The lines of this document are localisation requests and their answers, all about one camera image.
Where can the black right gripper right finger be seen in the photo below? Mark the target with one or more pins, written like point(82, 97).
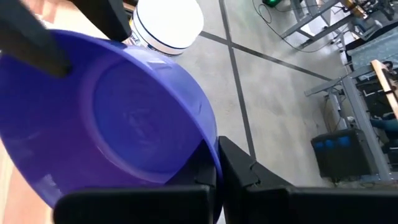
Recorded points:
point(280, 205)

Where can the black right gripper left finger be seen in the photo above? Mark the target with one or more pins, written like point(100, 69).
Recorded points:
point(140, 205)

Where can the purple plastic bowl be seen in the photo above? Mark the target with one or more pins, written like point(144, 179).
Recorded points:
point(124, 124)

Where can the black box with blue items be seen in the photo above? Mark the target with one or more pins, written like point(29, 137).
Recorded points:
point(342, 155)

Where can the light wooden plank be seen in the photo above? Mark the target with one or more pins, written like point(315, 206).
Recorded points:
point(385, 84)

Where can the white bowl with blue stripe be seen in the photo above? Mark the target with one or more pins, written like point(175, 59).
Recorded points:
point(169, 23)

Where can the green object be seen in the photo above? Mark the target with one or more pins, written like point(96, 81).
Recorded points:
point(272, 2)

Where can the grey metal table frame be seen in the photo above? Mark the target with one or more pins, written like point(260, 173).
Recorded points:
point(357, 109)

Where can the grey metal stand frame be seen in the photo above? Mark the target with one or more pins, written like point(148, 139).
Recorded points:
point(311, 20)

